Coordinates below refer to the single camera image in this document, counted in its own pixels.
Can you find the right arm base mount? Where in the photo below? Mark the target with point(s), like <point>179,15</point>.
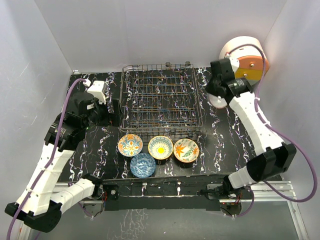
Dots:
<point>216,192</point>

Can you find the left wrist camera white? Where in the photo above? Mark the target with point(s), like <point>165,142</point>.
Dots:
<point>98,90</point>

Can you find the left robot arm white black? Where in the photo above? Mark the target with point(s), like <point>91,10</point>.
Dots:
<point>39,207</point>

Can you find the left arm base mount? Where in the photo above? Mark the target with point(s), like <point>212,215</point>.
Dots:
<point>110,192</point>

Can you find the yellow sun pattern bowl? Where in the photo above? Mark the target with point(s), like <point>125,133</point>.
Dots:
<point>160,147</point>

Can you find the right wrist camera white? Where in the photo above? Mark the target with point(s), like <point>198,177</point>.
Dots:
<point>235,63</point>

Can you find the aluminium frame rail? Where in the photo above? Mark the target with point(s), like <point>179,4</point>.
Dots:
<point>170,209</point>

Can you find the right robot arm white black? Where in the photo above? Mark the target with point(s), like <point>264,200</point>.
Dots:
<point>272,155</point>

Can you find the round three-colour drawer unit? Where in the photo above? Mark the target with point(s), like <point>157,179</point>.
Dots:
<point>247,50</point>

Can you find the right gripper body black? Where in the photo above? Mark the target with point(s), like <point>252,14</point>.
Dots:
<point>211,87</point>

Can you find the orange flower green leaf bowl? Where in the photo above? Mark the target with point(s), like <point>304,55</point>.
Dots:
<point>186,150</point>

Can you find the orange blue floral bowl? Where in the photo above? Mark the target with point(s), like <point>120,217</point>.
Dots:
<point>130,145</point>

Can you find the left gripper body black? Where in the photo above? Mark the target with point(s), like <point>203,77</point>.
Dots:
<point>100,116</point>

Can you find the blue white pattern bowl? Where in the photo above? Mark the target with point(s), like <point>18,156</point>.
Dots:
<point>143,165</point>

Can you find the grey wire dish rack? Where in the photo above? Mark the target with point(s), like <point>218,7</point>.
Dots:
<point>161,99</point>

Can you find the grey speckled bowl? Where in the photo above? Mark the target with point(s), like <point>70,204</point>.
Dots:
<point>217,101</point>

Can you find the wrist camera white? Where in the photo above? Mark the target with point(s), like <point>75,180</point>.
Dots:
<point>98,90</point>
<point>235,63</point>

